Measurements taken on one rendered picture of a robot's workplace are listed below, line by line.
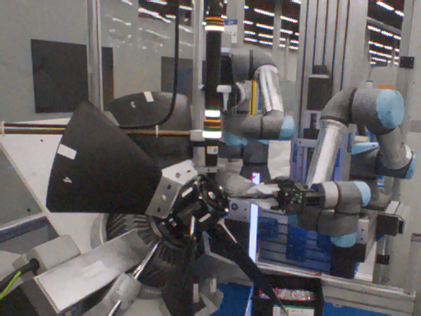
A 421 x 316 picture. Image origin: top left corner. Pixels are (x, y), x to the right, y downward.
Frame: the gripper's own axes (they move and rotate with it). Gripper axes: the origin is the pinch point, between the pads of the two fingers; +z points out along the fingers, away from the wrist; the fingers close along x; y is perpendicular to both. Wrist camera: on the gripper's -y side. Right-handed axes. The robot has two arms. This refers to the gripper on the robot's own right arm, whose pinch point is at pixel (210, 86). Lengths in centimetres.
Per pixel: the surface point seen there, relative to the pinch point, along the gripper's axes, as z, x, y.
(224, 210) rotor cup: 8.2, -6.5, 28.1
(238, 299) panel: -38, -1, 75
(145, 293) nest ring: 15, 11, 49
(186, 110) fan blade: -9.5, 9.3, 6.6
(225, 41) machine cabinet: -475, 117, -58
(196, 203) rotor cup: 14.1, -1.3, 25.4
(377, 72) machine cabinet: -1094, -136, -57
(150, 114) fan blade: -2.8, 16.5, 7.7
